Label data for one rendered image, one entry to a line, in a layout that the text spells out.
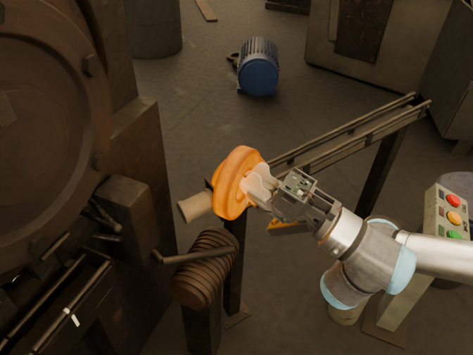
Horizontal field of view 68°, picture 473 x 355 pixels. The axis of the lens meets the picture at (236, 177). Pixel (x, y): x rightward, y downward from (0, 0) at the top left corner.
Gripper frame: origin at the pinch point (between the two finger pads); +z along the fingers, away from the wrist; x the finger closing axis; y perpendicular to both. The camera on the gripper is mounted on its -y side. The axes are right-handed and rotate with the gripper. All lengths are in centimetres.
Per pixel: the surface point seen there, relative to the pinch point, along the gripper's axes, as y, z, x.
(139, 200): -10.1, 14.9, 12.0
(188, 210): -18.8, 7.4, 1.5
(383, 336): -67, -70, -32
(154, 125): -11.2, 27.4, -9.1
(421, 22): -22, -24, -227
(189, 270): -32.7, 0.0, 7.5
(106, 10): 14.0, 40.1, -5.6
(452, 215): -9, -52, -39
